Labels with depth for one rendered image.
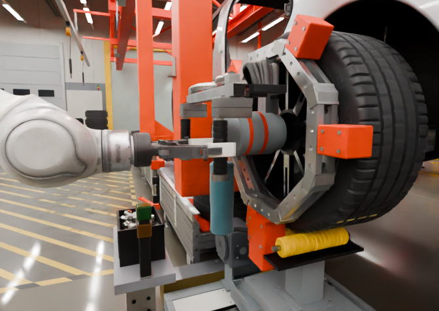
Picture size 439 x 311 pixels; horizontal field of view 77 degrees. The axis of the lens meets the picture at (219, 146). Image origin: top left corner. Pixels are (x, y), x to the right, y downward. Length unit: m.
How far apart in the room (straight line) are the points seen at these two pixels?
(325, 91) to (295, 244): 0.45
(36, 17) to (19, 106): 14.35
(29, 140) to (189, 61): 1.01
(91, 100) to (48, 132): 11.48
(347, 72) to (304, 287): 0.74
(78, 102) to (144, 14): 8.82
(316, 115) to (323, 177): 0.15
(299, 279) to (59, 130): 0.94
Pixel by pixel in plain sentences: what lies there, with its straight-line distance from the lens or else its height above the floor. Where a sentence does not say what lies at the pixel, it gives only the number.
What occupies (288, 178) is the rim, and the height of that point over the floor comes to 0.69.
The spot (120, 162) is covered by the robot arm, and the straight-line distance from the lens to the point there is 0.58.
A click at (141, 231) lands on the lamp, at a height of 0.59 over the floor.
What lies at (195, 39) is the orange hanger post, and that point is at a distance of 1.34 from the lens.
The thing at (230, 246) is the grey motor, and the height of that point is 0.34.
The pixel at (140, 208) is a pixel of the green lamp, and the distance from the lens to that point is 0.79.
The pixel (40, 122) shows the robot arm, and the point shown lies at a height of 0.90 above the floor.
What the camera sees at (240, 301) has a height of 0.14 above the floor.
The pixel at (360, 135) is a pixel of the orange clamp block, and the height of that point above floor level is 0.86.
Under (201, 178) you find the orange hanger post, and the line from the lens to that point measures 1.33.
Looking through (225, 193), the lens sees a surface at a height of 0.64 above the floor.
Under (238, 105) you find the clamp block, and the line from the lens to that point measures 0.65.
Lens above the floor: 0.90
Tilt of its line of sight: 6 degrees down
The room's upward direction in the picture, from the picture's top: straight up
